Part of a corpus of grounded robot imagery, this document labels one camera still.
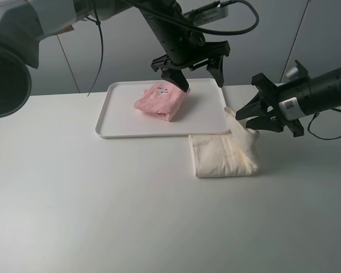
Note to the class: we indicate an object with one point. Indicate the pink terry towel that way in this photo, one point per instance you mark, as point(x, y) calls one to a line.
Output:
point(162, 100)

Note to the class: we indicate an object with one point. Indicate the white rectangular plastic tray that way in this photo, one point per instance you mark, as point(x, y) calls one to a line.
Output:
point(201, 113)

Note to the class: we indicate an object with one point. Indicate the cream white terry towel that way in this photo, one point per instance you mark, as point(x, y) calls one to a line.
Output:
point(226, 155)

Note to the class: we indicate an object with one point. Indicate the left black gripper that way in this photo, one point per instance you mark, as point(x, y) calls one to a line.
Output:
point(184, 48)

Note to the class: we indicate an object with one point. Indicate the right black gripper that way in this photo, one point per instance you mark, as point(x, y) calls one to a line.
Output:
point(273, 107)

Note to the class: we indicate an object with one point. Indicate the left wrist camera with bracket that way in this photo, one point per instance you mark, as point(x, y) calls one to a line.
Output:
point(206, 14)

